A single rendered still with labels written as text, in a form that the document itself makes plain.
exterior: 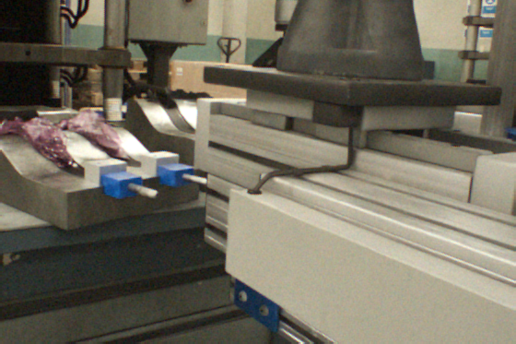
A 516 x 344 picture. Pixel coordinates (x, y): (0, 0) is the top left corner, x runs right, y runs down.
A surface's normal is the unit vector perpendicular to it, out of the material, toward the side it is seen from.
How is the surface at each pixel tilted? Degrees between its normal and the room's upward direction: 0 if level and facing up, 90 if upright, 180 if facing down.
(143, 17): 90
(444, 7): 90
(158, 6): 90
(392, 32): 72
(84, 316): 90
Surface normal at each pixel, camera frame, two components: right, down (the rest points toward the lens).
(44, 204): -0.62, 0.11
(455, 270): 0.07, -0.98
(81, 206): 0.79, 0.16
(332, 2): -0.47, -0.18
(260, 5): 0.64, 0.18
